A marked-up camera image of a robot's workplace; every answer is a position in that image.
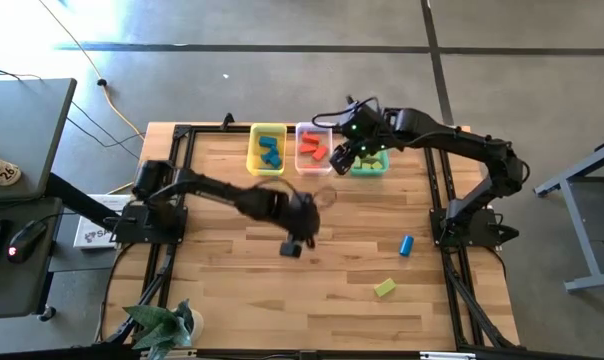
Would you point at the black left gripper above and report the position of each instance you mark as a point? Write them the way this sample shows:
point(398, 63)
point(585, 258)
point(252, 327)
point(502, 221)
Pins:
point(302, 217)

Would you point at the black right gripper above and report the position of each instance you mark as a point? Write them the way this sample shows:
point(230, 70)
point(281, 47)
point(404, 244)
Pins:
point(366, 129)

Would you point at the red rectangular block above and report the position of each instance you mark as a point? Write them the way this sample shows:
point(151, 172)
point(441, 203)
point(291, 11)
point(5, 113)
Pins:
point(320, 153)

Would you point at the red rounded block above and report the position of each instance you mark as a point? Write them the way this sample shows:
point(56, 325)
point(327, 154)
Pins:
point(310, 138)

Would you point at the red bridge block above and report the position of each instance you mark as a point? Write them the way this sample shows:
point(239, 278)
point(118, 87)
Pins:
point(307, 148)

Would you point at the blue rectangular block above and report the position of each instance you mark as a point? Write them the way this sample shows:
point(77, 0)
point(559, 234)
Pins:
point(267, 141)
point(268, 158)

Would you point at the blue bridge block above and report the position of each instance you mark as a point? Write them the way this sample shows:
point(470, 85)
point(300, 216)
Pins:
point(272, 150)

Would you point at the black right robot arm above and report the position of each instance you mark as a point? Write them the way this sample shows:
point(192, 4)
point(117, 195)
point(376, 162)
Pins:
point(457, 140)

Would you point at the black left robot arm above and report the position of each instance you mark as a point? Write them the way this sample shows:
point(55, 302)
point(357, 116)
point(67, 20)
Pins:
point(207, 187)

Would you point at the teal plastic bin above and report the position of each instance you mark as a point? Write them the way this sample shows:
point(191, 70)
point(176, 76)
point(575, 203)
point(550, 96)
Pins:
point(369, 172)

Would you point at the clear plastic bin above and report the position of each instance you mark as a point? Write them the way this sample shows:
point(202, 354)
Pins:
point(314, 172)

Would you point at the yellow plastic bin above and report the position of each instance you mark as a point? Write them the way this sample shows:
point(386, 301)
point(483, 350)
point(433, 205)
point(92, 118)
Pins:
point(254, 170)

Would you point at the blue cylinder block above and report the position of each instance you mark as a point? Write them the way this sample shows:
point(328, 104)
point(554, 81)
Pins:
point(406, 245)

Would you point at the green rectangular block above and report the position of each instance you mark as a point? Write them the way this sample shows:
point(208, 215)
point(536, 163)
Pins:
point(385, 287)

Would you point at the white plant pot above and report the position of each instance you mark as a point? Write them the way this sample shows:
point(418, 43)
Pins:
point(198, 325)

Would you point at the green potted plant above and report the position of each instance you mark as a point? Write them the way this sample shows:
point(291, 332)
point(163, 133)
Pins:
point(162, 327)

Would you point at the silver aluminium bar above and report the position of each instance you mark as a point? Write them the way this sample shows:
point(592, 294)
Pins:
point(177, 353)
point(447, 356)

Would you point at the white printed box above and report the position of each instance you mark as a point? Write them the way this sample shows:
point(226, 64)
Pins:
point(89, 235)

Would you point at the black diagonal beam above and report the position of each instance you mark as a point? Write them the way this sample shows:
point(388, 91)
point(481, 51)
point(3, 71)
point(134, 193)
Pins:
point(77, 200)

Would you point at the grey metal table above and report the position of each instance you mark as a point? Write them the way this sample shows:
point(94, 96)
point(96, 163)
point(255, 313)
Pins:
point(579, 225)

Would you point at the black computer mouse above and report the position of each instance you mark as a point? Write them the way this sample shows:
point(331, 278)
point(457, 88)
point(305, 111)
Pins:
point(27, 240)

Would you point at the grey desk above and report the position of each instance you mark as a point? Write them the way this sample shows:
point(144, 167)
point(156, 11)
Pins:
point(27, 125)

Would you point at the dark desk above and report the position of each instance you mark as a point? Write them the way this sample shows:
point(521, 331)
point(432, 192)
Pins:
point(12, 290)

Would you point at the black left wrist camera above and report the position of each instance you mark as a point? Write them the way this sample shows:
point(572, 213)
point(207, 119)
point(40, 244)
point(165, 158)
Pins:
point(291, 249)

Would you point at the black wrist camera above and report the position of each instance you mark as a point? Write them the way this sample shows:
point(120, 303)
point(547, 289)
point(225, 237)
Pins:
point(291, 249)
point(342, 160)

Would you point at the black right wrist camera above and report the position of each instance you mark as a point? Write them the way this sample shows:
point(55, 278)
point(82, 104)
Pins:
point(342, 160)

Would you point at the black frame bracket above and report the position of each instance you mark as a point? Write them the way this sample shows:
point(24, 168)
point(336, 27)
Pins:
point(227, 120)

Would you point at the black aluminium table frame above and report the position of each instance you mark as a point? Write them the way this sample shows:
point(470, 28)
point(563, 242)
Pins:
point(181, 131)

